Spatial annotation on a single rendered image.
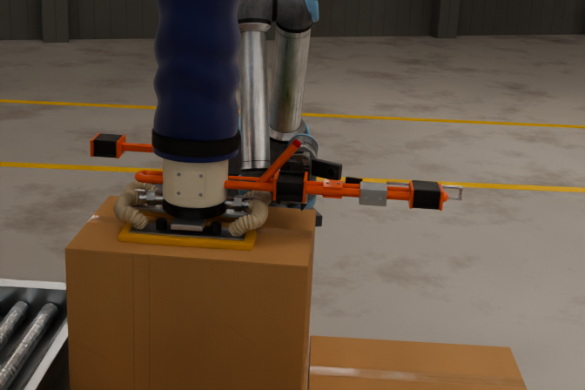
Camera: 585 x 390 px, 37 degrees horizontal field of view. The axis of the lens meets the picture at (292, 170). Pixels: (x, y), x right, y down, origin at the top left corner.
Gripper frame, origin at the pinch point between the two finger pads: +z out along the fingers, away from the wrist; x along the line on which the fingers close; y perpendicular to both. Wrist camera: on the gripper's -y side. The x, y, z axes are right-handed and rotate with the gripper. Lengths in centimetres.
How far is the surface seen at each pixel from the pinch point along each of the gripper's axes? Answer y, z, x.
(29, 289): 85, -27, -48
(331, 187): -6.6, 5.4, 1.2
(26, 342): 77, -1, -53
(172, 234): 32.5, 14.7, -10.5
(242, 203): 16.3, 3.5, -5.1
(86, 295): 53, 22, -25
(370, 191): -16.7, 5.5, 0.6
